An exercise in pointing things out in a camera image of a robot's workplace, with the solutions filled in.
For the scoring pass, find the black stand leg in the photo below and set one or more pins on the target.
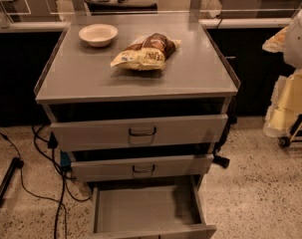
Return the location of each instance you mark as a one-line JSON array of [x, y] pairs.
[[15, 164]]

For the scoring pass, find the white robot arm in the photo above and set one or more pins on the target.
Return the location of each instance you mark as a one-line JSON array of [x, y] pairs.
[[288, 41]]

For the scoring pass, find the top grey drawer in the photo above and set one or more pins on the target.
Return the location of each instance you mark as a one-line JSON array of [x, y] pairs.
[[123, 133]]

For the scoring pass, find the black plug on floor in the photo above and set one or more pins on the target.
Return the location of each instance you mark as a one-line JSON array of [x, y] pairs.
[[222, 161]]

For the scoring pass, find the grey drawer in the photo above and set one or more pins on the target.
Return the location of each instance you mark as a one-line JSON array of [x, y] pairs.
[[154, 208], [148, 167], [123, 133]]

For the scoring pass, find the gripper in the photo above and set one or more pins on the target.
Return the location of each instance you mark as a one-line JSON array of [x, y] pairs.
[[298, 45]]

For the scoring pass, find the white bowl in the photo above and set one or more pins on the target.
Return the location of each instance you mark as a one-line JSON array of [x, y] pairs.
[[98, 35]]

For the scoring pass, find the brown and yellow chip bag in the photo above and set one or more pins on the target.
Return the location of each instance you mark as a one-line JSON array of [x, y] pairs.
[[146, 53]]

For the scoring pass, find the bottom grey drawer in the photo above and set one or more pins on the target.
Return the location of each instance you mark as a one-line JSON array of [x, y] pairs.
[[154, 208]]

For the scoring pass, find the middle grey drawer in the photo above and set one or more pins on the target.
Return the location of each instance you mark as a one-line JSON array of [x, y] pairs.
[[148, 167]]

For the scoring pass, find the grey drawer cabinet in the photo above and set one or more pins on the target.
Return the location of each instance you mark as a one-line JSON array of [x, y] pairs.
[[79, 83]]

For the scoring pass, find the black wheeled cart base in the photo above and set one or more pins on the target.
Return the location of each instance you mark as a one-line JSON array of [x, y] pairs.
[[294, 135]]

